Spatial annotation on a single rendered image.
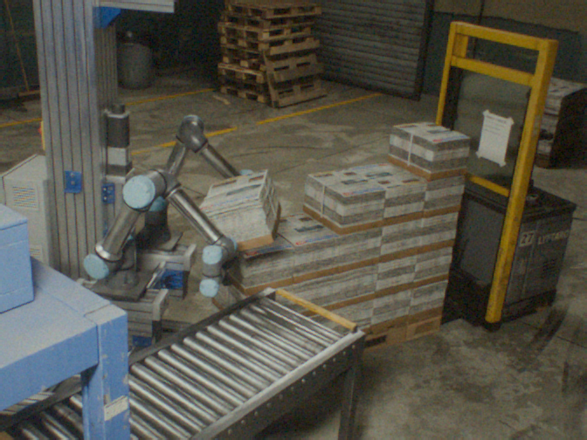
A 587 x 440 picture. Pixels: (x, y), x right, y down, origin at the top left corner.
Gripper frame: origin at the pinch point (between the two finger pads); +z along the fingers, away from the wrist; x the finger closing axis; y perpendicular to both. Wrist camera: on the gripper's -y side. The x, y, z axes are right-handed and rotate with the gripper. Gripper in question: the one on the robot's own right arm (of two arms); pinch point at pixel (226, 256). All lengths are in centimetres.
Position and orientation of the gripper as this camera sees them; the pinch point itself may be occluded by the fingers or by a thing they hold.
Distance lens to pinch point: 308.9
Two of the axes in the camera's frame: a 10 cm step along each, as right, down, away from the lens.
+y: -3.0, -8.9, -3.4
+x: -9.5, 2.4, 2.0
